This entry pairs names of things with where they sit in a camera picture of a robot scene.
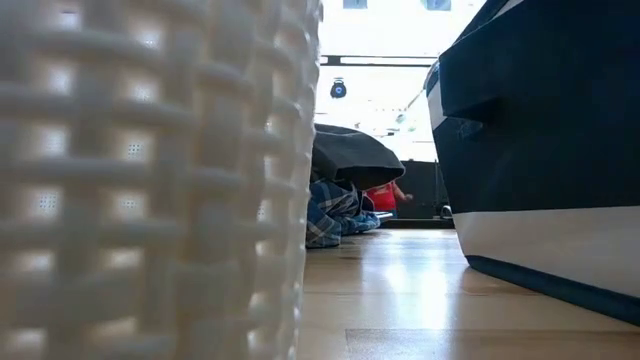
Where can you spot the black round hanging device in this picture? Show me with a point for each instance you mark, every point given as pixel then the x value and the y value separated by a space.
pixel 338 90

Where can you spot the blue plaid flannel shirt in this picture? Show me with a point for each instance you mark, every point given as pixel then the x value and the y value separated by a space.
pixel 330 215

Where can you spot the white woven plastic basket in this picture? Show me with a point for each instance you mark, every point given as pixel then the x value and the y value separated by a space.
pixel 150 180

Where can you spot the red cloth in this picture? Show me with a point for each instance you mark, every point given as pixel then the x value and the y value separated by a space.
pixel 382 197

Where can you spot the dark grey garment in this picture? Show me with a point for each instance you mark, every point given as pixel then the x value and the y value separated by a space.
pixel 352 152

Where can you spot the black partition panels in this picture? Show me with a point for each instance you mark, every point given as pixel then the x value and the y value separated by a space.
pixel 422 187

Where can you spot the navy and white fabric bin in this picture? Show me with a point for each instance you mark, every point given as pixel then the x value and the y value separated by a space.
pixel 540 150

